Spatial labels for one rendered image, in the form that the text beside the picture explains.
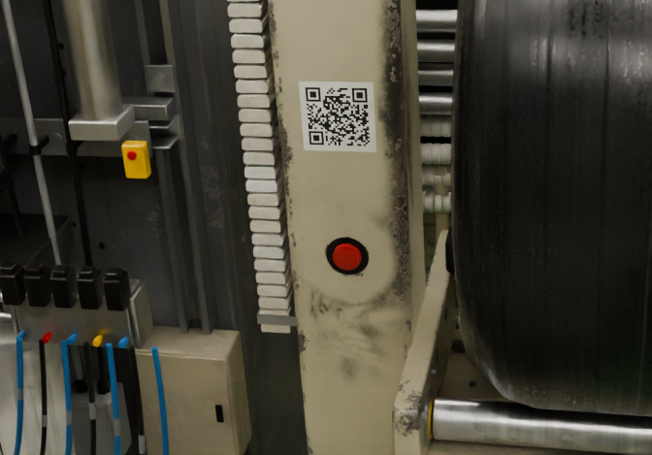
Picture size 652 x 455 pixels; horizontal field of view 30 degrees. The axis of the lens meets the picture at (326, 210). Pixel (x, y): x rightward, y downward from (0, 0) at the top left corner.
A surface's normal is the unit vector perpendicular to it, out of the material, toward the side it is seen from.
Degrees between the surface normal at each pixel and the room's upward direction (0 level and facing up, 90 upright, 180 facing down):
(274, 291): 90
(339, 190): 90
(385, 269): 90
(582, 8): 51
